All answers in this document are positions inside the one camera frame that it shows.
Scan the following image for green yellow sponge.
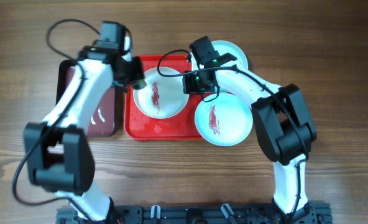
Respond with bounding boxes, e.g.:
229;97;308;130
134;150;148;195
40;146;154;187
131;79;147;90

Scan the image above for light blue back plate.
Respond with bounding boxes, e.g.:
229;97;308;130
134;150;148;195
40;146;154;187
191;40;249;93

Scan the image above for light blue plate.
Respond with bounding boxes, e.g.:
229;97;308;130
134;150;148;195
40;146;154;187
195;93;253;146
191;40;249;93

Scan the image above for white plate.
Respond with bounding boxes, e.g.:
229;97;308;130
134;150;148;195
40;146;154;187
133;67;189;119

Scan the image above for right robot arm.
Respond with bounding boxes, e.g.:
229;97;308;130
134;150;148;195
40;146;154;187
187;52;316;220

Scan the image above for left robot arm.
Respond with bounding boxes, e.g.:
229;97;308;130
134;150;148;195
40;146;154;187
22;46;144;223

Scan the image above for dark maroon tray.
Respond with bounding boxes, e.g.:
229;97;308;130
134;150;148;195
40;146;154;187
56;60;116;138

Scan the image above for black mounting base rail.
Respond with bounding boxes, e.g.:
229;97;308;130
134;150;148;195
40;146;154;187
55;202;333;224

